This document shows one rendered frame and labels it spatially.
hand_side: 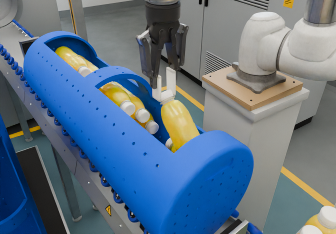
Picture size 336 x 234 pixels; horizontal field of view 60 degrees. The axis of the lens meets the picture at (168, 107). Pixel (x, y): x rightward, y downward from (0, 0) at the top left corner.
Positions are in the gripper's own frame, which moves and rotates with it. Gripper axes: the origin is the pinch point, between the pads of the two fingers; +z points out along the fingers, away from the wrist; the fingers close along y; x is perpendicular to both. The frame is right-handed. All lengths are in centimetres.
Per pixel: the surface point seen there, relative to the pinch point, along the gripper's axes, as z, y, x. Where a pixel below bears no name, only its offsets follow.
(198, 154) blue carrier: 2.7, 8.3, 21.6
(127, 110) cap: 10.2, 5.9, -9.2
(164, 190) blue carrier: 7.5, 16.3, 21.2
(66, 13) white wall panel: 116, -145, -483
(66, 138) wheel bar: 33, 17, -37
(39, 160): 111, 18, -125
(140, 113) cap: 13.7, 1.2, -10.0
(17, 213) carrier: 64, 41, -44
